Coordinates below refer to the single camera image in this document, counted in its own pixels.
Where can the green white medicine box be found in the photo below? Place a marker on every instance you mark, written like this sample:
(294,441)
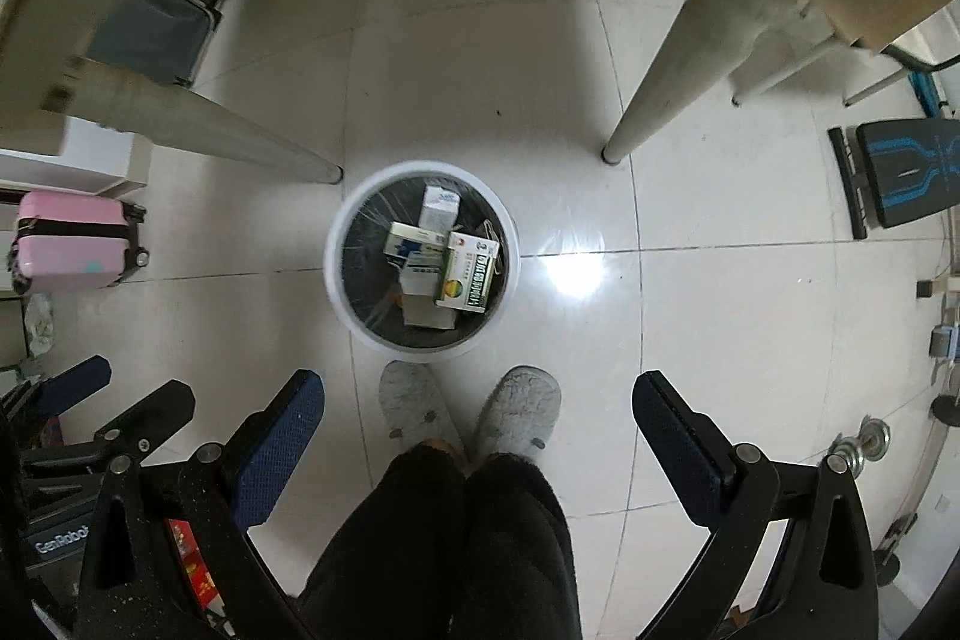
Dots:
(411,239)

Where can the grey slipper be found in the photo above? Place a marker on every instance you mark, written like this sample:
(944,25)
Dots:
(412,400)
(517,407)

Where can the pink suitcase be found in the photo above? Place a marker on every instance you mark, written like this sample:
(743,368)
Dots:
(67,242)

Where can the white round trash bin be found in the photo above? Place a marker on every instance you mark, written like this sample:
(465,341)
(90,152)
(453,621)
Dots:
(360,280)

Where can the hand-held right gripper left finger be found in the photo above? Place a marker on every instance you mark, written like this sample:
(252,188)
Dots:
(277,437)

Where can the person's left leg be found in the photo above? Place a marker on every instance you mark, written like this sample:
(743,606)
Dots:
(382,535)

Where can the grey storage bag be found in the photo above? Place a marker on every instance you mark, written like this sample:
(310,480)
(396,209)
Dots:
(157,31)

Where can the checkered tile dining table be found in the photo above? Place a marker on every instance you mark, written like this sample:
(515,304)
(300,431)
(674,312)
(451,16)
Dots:
(675,70)

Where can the grey right slipper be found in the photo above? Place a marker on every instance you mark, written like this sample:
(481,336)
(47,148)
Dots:
(517,407)

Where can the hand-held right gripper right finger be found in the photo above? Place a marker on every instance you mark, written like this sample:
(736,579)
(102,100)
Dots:
(675,445)

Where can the grey left slipper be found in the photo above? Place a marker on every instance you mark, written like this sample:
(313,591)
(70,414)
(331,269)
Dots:
(412,400)

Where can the red packet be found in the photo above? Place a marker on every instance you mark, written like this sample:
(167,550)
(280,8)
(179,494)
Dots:
(187,561)

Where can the black blue exercise bench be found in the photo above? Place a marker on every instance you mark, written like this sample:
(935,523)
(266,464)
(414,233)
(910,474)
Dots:
(907,175)

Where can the metal dumbbell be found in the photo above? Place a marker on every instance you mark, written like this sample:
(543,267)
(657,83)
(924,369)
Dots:
(874,437)

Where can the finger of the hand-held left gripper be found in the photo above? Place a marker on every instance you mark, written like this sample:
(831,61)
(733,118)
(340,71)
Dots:
(75,376)
(150,413)

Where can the yellow green medicine box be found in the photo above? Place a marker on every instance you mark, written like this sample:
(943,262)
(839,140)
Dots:
(466,276)

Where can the white low shelf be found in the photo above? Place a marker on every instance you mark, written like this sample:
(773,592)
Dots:
(67,164)

